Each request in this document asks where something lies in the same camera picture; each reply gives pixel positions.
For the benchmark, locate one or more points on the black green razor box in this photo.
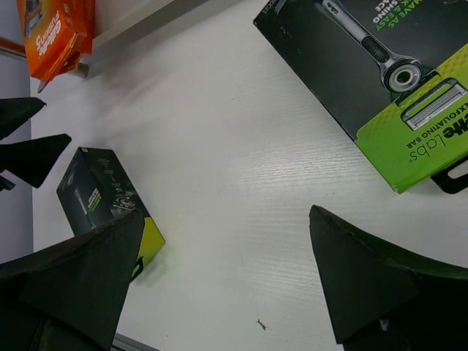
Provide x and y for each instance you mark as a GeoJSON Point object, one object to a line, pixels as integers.
{"type": "Point", "coordinates": [393, 75]}
{"type": "Point", "coordinates": [95, 189]}

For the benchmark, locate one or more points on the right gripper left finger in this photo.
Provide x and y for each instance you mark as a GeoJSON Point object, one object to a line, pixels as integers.
{"type": "Point", "coordinates": [69, 296]}

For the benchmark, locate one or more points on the aluminium rail frame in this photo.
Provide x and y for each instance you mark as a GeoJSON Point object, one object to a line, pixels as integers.
{"type": "Point", "coordinates": [124, 343]}

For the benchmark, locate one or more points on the white two-tier shelf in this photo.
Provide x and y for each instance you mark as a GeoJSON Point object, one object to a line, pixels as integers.
{"type": "Point", "coordinates": [120, 24]}

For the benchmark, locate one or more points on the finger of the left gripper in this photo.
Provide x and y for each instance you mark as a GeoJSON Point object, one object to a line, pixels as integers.
{"type": "Point", "coordinates": [17, 111]}
{"type": "Point", "coordinates": [32, 160]}

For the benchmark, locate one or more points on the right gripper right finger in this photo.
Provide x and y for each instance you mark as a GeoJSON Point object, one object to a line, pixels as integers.
{"type": "Point", "coordinates": [381, 296]}

